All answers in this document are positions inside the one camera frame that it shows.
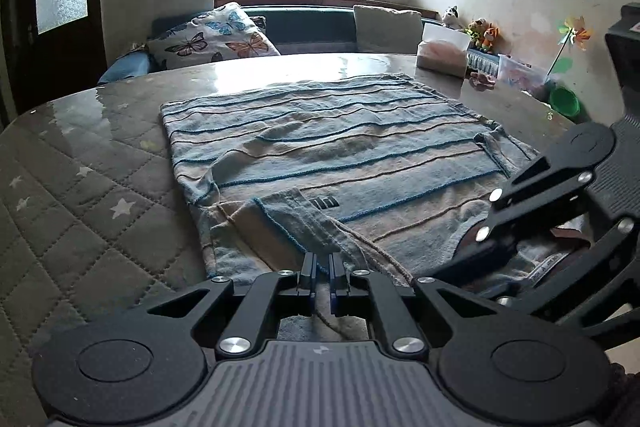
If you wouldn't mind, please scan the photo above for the striped blue beige shirt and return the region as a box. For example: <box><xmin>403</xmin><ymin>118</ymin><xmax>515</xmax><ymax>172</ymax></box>
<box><xmin>160</xmin><ymin>73</ymin><xmax>596</xmax><ymax>343</ymax></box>

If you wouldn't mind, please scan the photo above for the grey pillow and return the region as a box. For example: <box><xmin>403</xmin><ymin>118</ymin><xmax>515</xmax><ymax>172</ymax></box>
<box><xmin>352</xmin><ymin>5</ymin><xmax>425</xmax><ymax>55</ymax></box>

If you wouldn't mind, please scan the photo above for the tissue box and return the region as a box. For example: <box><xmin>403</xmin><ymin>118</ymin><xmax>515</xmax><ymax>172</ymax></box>
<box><xmin>416</xmin><ymin>23</ymin><xmax>472</xmax><ymax>78</ymax></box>

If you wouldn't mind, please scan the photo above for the clear plastic box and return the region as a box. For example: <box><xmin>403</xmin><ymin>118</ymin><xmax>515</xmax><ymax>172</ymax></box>
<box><xmin>497</xmin><ymin>54</ymin><xmax>548</xmax><ymax>98</ymax></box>

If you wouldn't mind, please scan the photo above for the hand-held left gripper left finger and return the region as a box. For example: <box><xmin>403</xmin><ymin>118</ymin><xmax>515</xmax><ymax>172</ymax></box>
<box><xmin>147</xmin><ymin>252</ymin><xmax>318</xmax><ymax>358</ymax></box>

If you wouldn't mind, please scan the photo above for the green plastic bucket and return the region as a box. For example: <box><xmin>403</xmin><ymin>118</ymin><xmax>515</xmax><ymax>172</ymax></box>
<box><xmin>550</xmin><ymin>87</ymin><xmax>581</xmax><ymax>118</ymax></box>

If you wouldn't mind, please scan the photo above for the black white husky plush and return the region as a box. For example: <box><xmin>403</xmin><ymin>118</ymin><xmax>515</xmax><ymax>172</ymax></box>
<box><xmin>441</xmin><ymin>5</ymin><xmax>463</xmax><ymax>30</ymax></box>

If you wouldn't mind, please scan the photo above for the grey quilted star table cover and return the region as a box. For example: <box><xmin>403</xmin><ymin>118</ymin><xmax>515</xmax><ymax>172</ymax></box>
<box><xmin>0</xmin><ymin>52</ymin><xmax>640</xmax><ymax>358</ymax></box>

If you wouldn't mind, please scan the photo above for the blue sofa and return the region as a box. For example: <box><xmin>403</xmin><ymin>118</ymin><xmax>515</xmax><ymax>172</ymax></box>
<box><xmin>97</xmin><ymin>6</ymin><xmax>501</xmax><ymax>85</ymax></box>

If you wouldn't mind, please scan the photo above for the small pink toy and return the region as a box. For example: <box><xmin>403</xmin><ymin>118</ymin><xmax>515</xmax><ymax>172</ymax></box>
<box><xmin>467</xmin><ymin>72</ymin><xmax>498</xmax><ymax>92</ymax></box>

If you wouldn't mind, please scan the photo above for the blue cushion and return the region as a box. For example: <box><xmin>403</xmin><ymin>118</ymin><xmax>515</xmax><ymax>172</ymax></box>
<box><xmin>97</xmin><ymin>52</ymin><xmax>153</xmax><ymax>85</ymax></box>

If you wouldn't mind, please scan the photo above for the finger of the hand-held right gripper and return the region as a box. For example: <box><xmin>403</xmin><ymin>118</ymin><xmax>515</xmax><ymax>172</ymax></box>
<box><xmin>430</xmin><ymin>152</ymin><xmax>596</xmax><ymax>280</ymax></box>
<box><xmin>470</xmin><ymin>219</ymin><xmax>640</xmax><ymax>338</ymax></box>

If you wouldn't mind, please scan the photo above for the butterfly print pillow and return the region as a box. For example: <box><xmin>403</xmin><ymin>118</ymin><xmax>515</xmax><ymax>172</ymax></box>
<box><xmin>146</xmin><ymin>2</ymin><xmax>282</xmax><ymax>70</ymax></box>

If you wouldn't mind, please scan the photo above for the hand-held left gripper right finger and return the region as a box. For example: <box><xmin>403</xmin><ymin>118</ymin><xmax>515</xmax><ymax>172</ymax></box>
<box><xmin>327</xmin><ymin>252</ymin><xmax>501</xmax><ymax>358</ymax></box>

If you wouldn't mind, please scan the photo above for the colourful pinwheel toy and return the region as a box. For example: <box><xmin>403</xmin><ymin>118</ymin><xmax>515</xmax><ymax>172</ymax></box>
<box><xmin>546</xmin><ymin>17</ymin><xmax>593</xmax><ymax>78</ymax></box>

